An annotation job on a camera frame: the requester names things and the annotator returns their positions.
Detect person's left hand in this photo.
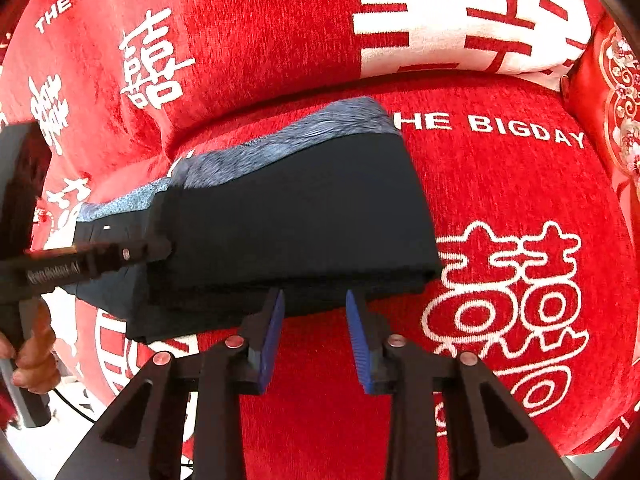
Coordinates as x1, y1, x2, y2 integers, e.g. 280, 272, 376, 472
1, 298, 61, 394

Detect black pants with blue trim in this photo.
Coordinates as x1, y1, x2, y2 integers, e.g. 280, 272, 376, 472
68, 98, 442, 344

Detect red embroidered cushion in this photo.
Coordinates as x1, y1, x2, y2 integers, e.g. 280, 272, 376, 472
562, 12, 640, 201

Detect red sofa cover with characters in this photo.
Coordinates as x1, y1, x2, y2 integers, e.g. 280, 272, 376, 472
1, 0, 639, 479

